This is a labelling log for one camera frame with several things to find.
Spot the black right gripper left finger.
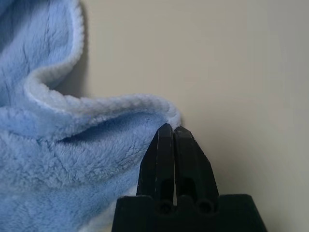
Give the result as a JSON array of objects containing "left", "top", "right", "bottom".
[{"left": 136, "top": 123, "right": 175, "bottom": 203}]

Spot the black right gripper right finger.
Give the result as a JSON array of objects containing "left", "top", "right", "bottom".
[{"left": 174, "top": 127, "right": 219, "bottom": 201}]

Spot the light blue towel white trim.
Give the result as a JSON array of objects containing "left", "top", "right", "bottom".
[{"left": 0, "top": 0, "right": 182, "bottom": 232}]

